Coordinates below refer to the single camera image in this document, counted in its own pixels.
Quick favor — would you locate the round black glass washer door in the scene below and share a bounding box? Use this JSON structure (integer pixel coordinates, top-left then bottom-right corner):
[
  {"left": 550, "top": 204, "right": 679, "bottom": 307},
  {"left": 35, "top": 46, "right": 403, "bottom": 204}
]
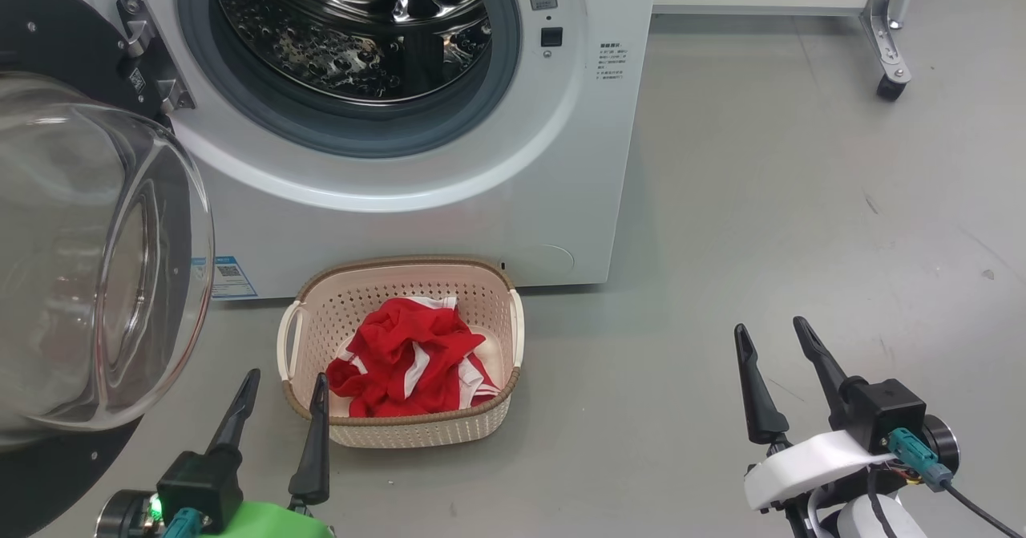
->
[{"left": 0, "top": 0, "right": 216, "bottom": 538}]

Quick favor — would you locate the blue energy label sticker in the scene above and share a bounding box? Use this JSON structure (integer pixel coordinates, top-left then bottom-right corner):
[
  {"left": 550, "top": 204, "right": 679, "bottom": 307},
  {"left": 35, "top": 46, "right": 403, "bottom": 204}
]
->
[{"left": 192, "top": 256, "right": 258, "bottom": 300}]

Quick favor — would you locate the printed warning text label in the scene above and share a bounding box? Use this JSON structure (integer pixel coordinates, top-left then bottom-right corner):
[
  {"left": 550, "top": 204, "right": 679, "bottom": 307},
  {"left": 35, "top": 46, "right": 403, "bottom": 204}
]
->
[{"left": 596, "top": 41, "right": 629, "bottom": 82}]

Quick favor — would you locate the red and white garment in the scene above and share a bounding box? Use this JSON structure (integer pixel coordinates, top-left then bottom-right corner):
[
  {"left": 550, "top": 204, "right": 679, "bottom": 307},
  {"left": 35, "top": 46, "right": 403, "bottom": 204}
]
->
[{"left": 325, "top": 296, "right": 502, "bottom": 419}]

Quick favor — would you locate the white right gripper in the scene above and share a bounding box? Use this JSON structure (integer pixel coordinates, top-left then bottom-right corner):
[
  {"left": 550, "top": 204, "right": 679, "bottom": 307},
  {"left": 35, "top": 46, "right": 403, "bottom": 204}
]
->
[{"left": 733, "top": 316, "right": 892, "bottom": 538}]

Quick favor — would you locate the metal frame leg with caster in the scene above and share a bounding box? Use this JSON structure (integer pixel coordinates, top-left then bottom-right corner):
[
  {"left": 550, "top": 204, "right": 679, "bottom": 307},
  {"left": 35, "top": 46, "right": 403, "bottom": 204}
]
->
[{"left": 859, "top": 0, "right": 923, "bottom": 103}]

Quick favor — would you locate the metal door hinge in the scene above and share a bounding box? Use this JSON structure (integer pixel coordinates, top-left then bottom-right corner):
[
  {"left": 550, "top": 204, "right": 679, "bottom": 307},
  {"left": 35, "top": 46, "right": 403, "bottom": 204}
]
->
[{"left": 116, "top": 0, "right": 197, "bottom": 114}]

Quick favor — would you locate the cream perforated laundry basket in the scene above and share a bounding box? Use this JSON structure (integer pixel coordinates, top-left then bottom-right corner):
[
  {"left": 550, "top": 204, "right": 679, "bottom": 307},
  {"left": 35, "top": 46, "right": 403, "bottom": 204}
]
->
[{"left": 277, "top": 256, "right": 526, "bottom": 449}]

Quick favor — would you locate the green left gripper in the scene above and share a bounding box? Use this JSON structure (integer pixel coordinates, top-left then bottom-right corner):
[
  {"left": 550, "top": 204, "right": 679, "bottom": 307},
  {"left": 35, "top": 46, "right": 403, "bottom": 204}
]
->
[{"left": 200, "top": 368, "right": 335, "bottom": 538}]

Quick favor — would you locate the white front-load washing machine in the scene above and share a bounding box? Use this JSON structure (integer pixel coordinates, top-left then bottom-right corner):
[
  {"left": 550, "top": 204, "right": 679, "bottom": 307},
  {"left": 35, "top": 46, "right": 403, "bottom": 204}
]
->
[{"left": 24, "top": 0, "right": 660, "bottom": 300}]

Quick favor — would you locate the stainless steel washer drum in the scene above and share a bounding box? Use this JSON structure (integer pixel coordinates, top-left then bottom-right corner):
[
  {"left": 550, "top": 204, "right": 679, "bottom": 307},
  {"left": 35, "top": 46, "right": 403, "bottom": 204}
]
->
[{"left": 211, "top": 0, "right": 492, "bottom": 107}]

